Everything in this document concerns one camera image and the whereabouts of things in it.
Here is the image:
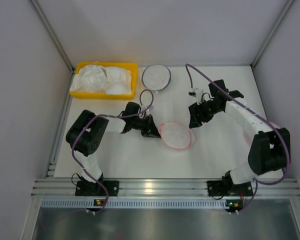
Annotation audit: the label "pink-trimmed mesh laundry bag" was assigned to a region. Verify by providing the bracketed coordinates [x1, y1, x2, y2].
[158, 121, 193, 150]

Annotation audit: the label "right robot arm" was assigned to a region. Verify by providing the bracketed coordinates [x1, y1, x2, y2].
[188, 79, 290, 188]

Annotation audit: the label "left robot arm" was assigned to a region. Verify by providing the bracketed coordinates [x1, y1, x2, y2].
[65, 101, 161, 185]

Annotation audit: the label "blue-trimmed mesh laundry bag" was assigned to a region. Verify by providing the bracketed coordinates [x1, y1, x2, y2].
[141, 64, 172, 93]

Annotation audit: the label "pink-trimmed laundry bag at right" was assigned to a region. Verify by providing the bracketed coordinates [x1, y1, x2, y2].
[243, 122, 281, 146]

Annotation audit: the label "yellow plastic bin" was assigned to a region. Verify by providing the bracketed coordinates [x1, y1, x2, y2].
[69, 62, 138, 100]

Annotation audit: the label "white bras in bin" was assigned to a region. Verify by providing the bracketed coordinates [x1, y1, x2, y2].
[69, 62, 133, 98]

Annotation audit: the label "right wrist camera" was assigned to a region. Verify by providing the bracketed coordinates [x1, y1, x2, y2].
[188, 87, 204, 98]

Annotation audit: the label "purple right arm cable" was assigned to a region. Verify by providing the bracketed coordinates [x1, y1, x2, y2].
[185, 63, 291, 216]

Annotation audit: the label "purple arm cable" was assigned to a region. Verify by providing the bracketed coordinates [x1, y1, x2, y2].
[185, 63, 291, 216]
[71, 89, 155, 215]

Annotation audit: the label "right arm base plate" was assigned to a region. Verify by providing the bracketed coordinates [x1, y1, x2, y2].
[207, 180, 253, 198]

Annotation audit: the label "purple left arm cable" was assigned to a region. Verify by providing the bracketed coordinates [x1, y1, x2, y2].
[71, 89, 155, 215]

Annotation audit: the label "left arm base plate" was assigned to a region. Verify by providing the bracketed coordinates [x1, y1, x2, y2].
[75, 179, 120, 197]

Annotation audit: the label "aluminium frame rail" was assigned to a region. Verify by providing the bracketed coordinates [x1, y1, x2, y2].
[31, 178, 300, 199]

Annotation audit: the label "slotted cable duct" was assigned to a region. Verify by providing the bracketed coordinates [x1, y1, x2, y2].
[41, 198, 242, 209]

